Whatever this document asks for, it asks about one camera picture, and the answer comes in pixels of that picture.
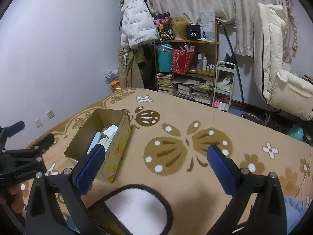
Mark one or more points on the white wall socket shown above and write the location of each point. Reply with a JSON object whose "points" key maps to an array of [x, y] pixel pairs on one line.
{"points": [[38, 123], [50, 114]]}

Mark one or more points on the white tv remote control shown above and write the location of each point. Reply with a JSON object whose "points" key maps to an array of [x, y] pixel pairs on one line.
{"points": [[97, 137]]}

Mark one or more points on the wooden bookshelf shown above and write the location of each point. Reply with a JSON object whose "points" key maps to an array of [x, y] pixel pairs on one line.
{"points": [[197, 84]]}

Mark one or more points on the teal bag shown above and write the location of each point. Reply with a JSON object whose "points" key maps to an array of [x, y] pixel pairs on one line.
{"points": [[164, 56]]}

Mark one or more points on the teal round object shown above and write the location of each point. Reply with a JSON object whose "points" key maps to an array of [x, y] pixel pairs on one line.
{"points": [[297, 132]]}

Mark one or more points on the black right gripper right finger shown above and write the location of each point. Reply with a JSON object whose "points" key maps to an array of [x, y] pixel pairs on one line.
{"points": [[257, 204]]}

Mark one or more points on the left hand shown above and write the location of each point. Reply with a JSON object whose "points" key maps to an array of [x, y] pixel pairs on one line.
{"points": [[16, 199]]}

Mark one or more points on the red gift bag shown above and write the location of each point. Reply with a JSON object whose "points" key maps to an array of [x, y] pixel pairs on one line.
{"points": [[181, 59]]}

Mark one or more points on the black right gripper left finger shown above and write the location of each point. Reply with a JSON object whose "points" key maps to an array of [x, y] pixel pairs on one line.
{"points": [[44, 215]]}

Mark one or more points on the upper white wall socket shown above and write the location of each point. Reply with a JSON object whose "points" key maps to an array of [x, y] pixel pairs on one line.
{"points": [[50, 114]]}

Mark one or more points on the black box with 40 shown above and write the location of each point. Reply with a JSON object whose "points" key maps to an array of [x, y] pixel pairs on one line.
{"points": [[193, 32]]}

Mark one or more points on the beige patterned carpet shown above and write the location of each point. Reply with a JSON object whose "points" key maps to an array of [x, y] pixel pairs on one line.
{"points": [[164, 183]]}

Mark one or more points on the floral curtain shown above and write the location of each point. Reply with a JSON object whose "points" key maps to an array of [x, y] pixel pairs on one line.
{"points": [[239, 14]]}

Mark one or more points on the lower white wall socket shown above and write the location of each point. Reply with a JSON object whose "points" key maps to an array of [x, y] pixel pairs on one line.
{"points": [[38, 123]]}

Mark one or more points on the stack of books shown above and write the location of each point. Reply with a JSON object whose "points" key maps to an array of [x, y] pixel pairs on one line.
{"points": [[165, 84]]}

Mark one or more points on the white charger block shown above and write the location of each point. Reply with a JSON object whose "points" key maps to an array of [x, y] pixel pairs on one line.
{"points": [[110, 131]]}

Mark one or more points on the brown cardboard box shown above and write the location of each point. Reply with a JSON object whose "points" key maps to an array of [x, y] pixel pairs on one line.
{"points": [[100, 119]]}

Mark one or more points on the cream coat on chair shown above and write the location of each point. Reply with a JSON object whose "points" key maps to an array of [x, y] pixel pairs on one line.
{"points": [[278, 87]]}

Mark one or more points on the white puffer jacket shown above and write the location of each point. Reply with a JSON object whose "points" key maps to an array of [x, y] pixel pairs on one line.
{"points": [[137, 25]]}

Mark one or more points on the white metal trolley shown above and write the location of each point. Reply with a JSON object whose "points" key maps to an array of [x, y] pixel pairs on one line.
{"points": [[223, 86]]}

